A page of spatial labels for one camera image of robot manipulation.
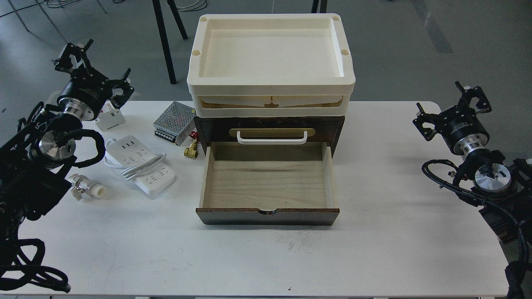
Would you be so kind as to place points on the brass valve fitting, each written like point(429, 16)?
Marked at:
point(192, 150)

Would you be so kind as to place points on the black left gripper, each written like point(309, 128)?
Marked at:
point(83, 93)

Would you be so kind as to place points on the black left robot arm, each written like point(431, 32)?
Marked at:
point(35, 162)

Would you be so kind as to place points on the silver white pipe fitting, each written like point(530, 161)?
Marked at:
point(82, 186)

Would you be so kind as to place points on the metal mesh power supply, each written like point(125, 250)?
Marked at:
point(176, 123)

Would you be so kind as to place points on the black stand leg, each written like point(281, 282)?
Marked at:
point(163, 34)

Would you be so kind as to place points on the cream plastic tray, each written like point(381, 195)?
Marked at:
point(288, 65)

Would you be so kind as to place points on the white circuit breaker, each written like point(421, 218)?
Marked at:
point(109, 117)

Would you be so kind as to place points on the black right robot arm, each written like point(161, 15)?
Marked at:
point(504, 192)

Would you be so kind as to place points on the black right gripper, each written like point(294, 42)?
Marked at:
point(459, 127)

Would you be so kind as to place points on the white power strip with cable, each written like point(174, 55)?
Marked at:
point(138, 164)

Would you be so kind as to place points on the white drawer handle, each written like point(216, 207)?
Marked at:
point(272, 141)

